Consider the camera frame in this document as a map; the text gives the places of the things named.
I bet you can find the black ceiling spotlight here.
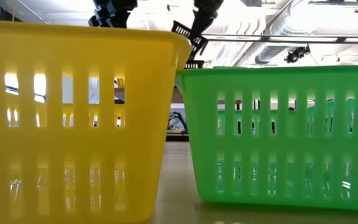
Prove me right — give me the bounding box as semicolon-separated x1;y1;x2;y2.
284;45;311;65

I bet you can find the silver ventilation duct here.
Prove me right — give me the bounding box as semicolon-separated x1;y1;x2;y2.
233;0;323;68

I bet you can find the linear ceiling light rail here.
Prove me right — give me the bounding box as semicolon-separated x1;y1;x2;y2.
202;33;358;44

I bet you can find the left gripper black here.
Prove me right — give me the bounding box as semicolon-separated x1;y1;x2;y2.
88;7;130;29

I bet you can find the dark background table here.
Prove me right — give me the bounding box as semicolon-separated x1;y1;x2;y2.
165;133;190;142

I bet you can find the black plastic basket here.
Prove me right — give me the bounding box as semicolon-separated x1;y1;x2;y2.
183;60;205;70
171;20;209;60

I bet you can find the black ceiling track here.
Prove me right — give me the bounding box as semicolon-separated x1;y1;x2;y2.
308;0;358;14

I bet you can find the yellow plastic basket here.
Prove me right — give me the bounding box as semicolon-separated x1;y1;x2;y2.
0;21;192;224

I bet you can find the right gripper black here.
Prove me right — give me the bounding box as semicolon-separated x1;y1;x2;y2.
192;0;225;37

